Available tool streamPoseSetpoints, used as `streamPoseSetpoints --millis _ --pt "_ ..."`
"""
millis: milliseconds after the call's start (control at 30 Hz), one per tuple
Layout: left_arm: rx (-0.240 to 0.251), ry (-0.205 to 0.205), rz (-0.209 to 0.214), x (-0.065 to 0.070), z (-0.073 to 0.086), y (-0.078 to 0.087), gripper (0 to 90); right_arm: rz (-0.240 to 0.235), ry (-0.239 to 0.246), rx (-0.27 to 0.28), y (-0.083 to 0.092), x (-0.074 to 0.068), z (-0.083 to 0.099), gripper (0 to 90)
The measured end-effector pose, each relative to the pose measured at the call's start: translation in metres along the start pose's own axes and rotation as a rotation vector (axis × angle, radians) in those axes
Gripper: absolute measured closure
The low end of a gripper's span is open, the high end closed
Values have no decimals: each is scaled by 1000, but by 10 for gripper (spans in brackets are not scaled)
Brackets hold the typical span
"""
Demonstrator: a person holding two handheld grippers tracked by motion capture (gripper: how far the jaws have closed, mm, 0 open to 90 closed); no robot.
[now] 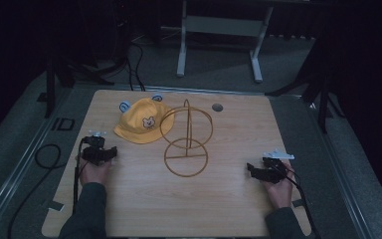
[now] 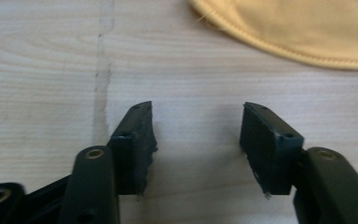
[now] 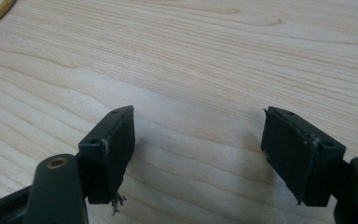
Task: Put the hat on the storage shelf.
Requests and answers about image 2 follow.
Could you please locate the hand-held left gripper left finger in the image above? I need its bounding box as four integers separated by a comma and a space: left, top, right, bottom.
58, 100, 158, 224

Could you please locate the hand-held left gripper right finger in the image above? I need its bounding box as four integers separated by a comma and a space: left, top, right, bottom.
239, 101, 358, 224

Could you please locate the yellow cloth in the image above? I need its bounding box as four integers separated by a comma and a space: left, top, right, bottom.
188, 0, 358, 71

